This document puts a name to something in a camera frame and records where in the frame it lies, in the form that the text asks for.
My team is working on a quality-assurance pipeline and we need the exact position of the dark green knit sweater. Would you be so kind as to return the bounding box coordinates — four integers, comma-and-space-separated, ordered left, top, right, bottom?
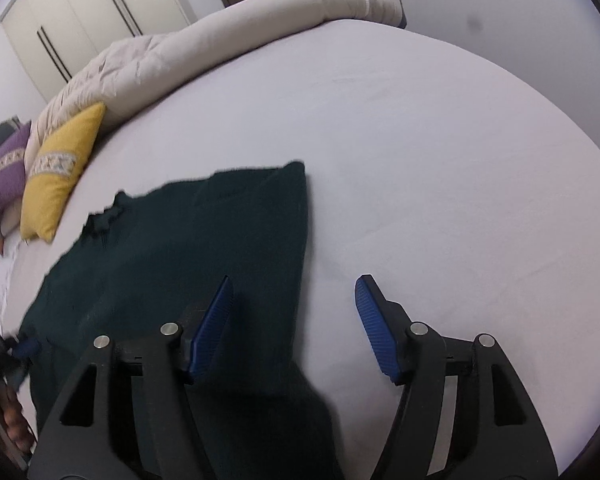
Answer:
21, 162, 342, 479

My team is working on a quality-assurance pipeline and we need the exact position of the cream wardrobe with black handles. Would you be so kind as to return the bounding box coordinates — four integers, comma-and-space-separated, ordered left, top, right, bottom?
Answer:
2, 0, 201, 101

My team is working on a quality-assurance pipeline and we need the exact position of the person left hand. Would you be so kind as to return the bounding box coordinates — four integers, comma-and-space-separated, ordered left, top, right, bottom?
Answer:
0, 387, 35, 453

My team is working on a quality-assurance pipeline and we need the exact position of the yellow patterned throw pillow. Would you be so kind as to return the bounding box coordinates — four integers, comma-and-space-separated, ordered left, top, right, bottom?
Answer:
19, 102, 106, 243

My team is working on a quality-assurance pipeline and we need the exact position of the purple patterned throw pillow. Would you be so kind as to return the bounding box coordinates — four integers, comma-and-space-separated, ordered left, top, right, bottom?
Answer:
0, 122, 31, 214

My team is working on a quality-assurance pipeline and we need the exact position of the white bed sheet mattress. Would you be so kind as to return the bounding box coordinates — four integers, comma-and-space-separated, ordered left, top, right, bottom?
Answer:
0, 21, 600, 479

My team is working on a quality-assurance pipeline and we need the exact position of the beige quilted duvet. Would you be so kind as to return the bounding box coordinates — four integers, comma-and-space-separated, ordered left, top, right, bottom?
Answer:
23, 0, 406, 168

